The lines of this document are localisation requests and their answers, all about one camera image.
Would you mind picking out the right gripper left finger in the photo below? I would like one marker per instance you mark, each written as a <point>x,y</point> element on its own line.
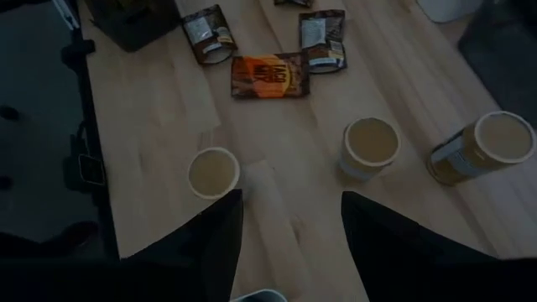
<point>147,281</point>

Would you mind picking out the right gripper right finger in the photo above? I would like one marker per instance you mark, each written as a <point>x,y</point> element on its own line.
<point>440,277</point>

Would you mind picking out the beige-lid furikake jar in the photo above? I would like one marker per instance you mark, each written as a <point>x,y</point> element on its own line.
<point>214,172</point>
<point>482,147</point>
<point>369,147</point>

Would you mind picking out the orange taco mix packet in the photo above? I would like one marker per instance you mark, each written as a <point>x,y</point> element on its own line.
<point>268,76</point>

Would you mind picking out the grey translucent plastic bin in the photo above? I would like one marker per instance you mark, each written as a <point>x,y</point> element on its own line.
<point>507,54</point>
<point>134,25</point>

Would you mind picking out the black metal table frame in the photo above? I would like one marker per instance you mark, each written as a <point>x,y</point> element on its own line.
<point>90,105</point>

